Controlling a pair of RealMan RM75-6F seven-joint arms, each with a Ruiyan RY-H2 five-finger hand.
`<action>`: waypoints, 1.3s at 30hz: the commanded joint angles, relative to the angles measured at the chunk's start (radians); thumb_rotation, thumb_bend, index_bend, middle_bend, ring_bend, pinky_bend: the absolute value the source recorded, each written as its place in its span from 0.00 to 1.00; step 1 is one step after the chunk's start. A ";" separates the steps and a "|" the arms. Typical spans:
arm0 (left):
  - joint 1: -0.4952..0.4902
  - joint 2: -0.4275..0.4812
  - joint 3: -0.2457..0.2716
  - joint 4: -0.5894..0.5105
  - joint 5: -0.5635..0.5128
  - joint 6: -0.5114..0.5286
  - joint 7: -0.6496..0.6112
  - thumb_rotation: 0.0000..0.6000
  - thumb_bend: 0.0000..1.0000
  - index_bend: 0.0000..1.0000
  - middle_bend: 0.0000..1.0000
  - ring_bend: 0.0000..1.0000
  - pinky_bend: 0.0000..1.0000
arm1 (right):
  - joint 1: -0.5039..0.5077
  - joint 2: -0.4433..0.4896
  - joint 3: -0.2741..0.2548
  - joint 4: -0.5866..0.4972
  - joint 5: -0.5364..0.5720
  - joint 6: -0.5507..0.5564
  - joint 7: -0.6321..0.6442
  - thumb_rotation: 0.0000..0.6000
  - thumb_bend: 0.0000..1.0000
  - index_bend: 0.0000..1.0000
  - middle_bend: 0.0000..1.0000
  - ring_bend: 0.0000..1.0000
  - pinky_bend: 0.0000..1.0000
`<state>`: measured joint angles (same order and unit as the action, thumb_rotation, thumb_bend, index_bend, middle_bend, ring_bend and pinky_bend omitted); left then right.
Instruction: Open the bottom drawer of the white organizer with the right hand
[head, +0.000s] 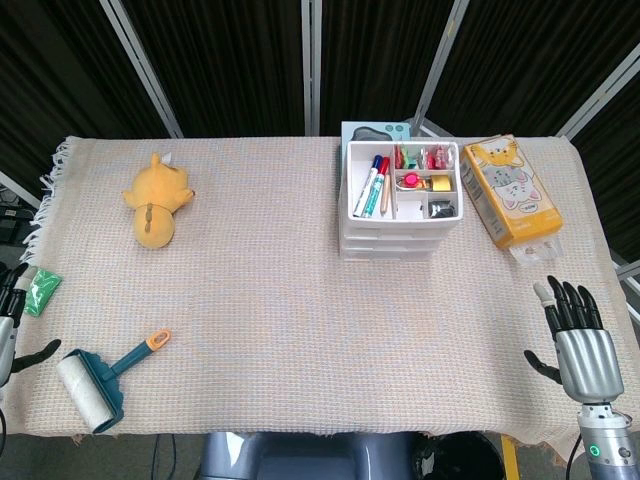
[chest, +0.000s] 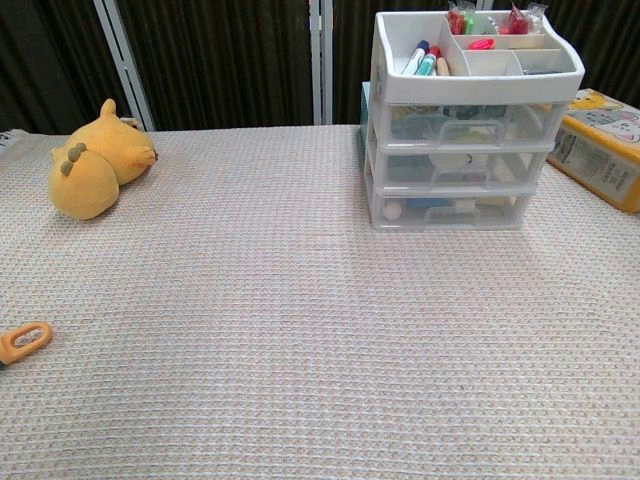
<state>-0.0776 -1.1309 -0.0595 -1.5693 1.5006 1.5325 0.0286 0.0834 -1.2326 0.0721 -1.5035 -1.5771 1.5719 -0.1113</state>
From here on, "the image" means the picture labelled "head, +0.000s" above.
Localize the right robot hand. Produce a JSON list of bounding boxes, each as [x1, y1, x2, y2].
[[523, 275, 626, 404]]

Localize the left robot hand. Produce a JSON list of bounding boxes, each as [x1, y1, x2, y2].
[[0, 263, 62, 389]]

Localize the white plastic drawer organizer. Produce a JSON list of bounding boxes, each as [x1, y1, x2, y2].
[[338, 140, 467, 262]]

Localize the green tissue packet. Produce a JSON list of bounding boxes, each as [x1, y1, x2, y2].
[[23, 267, 63, 318]]

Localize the black trash bin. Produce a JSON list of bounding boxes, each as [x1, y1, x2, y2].
[[412, 432, 504, 480]]

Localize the yellow cat print tissue pack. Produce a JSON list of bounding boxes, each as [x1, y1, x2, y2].
[[459, 132, 565, 269]]

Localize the yellow plush toy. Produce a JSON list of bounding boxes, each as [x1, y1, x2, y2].
[[122, 152, 196, 250]]

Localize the red candy packet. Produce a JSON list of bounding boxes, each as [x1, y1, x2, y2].
[[424, 143, 454, 170]]

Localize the red cap teal marker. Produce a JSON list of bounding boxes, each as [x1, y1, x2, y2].
[[360, 157, 392, 218]]

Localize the beige woven tablecloth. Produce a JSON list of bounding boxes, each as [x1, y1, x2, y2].
[[19, 134, 626, 464]]

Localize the green and red packet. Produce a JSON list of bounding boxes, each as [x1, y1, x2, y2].
[[394, 144, 419, 170]]

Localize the blue cap white marker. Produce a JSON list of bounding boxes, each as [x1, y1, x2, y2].
[[352, 155, 384, 219]]

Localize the gray robot torso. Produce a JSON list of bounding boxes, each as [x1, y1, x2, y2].
[[199, 432, 421, 480]]

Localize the pale teal box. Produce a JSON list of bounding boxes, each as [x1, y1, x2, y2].
[[341, 120, 412, 151]]

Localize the gray partition frame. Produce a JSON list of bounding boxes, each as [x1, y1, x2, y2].
[[97, 0, 185, 139], [556, 47, 640, 141], [0, 171, 42, 207], [409, 0, 471, 139], [301, 0, 322, 136], [612, 262, 640, 321]]

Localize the orange handle tool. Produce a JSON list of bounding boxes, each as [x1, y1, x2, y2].
[[55, 328, 172, 435]]

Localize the yellow post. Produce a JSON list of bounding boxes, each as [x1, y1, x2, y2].
[[501, 434, 519, 480]]

